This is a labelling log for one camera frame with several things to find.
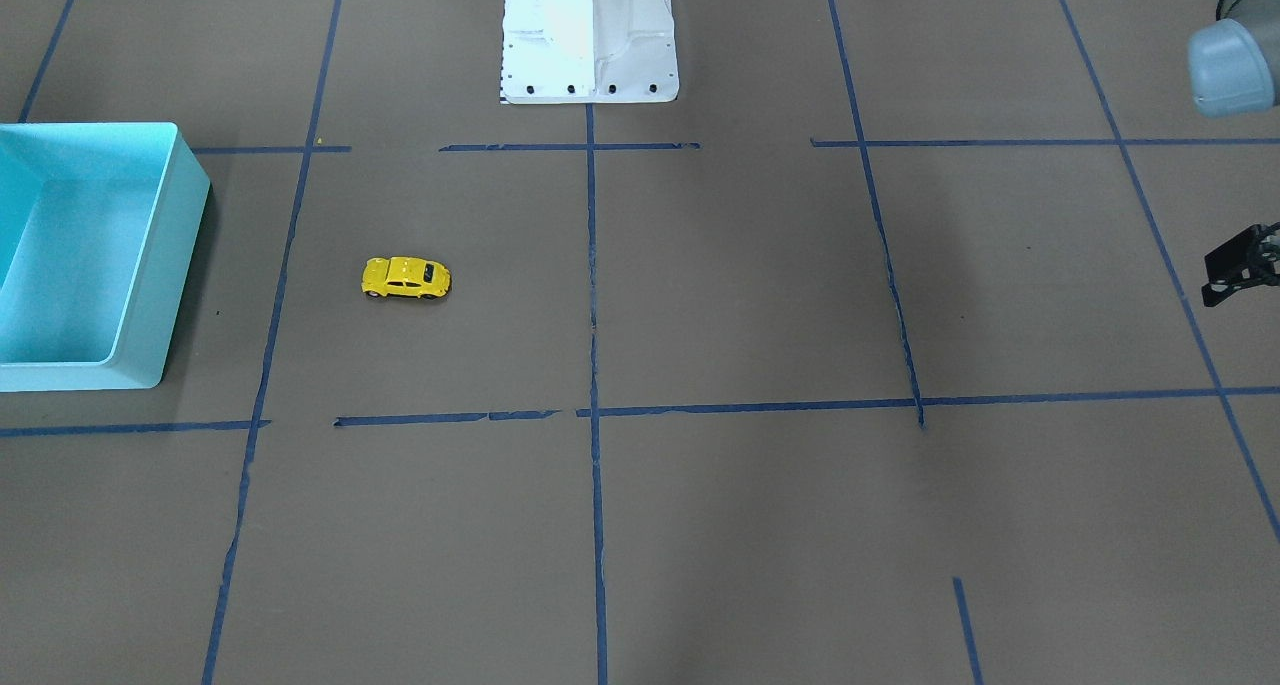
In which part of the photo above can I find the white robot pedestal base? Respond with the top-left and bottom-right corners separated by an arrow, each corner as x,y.
499,0 -> 680,105

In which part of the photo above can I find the turquoise plastic bin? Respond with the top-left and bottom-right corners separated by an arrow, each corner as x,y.
1,123 -> 210,393

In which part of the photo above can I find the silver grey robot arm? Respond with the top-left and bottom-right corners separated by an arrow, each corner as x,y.
1187,0 -> 1279,309

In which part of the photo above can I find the yellow beetle toy car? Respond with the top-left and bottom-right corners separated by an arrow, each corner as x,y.
360,256 -> 452,300

